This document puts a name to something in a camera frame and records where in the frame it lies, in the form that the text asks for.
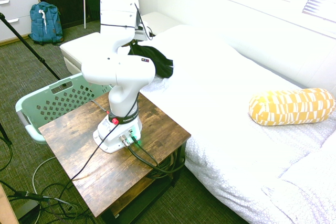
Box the blue backpack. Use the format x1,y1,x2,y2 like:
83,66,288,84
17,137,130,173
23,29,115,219
28,1,64,46

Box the black tripod leg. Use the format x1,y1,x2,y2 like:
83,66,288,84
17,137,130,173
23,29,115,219
0,12,67,88

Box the grey floor cable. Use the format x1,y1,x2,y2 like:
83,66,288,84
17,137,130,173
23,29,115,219
31,156,57,196

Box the white padded ottoman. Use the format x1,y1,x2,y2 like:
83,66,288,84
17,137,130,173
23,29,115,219
59,31,106,76

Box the mint green laundry basket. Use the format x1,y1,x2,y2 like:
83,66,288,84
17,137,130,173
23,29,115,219
15,72,113,145

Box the white drawer dresser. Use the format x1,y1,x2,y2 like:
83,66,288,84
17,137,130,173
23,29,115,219
0,0,42,46

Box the black garment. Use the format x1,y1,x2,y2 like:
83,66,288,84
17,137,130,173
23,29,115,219
128,42,175,79

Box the white bed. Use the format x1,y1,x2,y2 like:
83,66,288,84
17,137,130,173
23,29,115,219
139,24,336,224

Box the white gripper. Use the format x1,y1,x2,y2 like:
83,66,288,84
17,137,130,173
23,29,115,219
134,22,155,41

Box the thin black button cable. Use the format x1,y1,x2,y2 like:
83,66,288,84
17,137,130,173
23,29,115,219
70,113,124,183

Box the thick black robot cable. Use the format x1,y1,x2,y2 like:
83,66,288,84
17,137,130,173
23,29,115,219
127,136,186,180

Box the yellow white patterned bolster pillow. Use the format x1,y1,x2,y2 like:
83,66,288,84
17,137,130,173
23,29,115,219
248,88,336,126

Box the rustic wooden side table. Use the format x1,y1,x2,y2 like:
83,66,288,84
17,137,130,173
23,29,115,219
38,92,192,224

